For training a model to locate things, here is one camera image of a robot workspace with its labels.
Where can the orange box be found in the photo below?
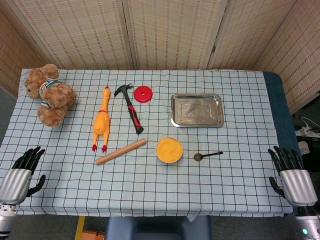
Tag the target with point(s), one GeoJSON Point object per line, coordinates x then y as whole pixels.
{"type": "Point", "coordinates": [93, 235]}

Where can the brown teddy bear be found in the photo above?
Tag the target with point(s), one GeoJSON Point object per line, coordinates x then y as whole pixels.
{"type": "Point", "coordinates": [53, 97]}

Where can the cream bowl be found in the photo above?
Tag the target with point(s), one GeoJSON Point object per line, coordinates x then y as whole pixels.
{"type": "Point", "coordinates": [170, 162]}

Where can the bamboo folding screen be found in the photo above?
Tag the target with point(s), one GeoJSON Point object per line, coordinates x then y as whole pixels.
{"type": "Point", "coordinates": [175, 32]}

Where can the metal screen hinge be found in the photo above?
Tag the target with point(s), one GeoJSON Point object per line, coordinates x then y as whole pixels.
{"type": "Point", "coordinates": [213, 49]}

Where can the wooden rolling pin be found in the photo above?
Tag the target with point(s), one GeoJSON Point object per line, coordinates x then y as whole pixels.
{"type": "Point", "coordinates": [120, 151]}

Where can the blue padded seat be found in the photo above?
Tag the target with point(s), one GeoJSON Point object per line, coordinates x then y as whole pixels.
{"type": "Point", "coordinates": [157, 228]}

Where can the red plastic disc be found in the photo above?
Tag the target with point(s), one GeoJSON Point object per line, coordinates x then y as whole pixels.
{"type": "Point", "coordinates": [146, 96]}

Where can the yellow rubber chicken toy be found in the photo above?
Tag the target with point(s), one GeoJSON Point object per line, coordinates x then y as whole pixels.
{"type": "Point", "coordinates": [101, 125]}

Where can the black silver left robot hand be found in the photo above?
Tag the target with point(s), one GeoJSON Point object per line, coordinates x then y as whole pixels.
{"type": "Point", "coordinates": [13, 183]}

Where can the stainless steel tray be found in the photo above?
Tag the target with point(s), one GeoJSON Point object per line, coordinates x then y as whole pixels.
{"type": "Point", "coordinates": [197, 110]}

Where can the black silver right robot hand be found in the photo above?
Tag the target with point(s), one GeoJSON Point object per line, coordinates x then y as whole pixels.
{"type": "Point", "coordinates": [297, 186]}

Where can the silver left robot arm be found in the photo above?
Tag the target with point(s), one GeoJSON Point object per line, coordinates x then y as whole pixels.
{"type": "Point", "coordinates": [6, 220]}

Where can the light blue checked tablecloth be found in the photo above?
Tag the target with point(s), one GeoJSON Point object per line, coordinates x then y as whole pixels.
{"type": "Point", "coordinates": [150, 187]}

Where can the black red claw hammer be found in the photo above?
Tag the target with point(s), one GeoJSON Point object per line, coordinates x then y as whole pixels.
{"type": "Point", "coordinates": [132, 112]}

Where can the yellow floor tape strip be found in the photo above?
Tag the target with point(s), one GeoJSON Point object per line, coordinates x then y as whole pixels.
{"type": "Point", "coordinates": [79, 228]}

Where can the white power strip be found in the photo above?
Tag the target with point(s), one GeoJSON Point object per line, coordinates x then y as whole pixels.
{"type": "Point", "coordinates": [306, 132]}

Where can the small dark metal spoon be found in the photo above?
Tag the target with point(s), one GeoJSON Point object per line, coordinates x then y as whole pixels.
{"type": "Point", "coordinates": [198, 156]}

